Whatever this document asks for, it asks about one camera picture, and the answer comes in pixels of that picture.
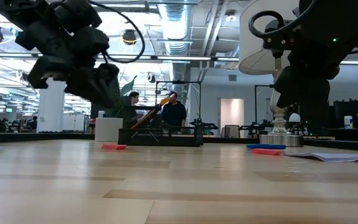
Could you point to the white wipes canister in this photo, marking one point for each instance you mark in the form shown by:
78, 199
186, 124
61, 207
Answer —
348, 122

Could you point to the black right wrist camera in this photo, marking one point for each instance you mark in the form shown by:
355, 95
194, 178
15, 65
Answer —
280, 35

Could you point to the black mesh desk organizer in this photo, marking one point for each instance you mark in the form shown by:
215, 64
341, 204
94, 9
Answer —
182, 137

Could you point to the green plant in white pot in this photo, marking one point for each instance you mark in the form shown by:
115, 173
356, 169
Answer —
109, 129

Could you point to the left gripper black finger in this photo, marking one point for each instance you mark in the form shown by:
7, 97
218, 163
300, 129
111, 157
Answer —
112, 72
92, 88

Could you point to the person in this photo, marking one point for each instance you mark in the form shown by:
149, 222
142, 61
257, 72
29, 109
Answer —
34, 123
174, 113
133, 102

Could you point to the grey office chair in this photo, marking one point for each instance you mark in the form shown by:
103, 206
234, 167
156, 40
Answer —
231, 130

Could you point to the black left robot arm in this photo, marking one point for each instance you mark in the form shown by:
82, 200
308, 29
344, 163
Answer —
42, 12

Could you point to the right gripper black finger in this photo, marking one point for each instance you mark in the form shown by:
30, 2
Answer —
303, 90

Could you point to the white shade table lamp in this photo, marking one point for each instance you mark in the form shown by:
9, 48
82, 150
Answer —
250, 37

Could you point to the black robot workstation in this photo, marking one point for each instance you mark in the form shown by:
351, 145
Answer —
204, 126

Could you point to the pale blue sticky note pad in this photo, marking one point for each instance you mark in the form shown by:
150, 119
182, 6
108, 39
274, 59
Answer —
331, 157

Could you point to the black aluminium table frame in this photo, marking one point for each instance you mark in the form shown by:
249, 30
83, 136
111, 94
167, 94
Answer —
42, 137

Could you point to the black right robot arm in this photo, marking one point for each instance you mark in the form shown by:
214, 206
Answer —
343, 21

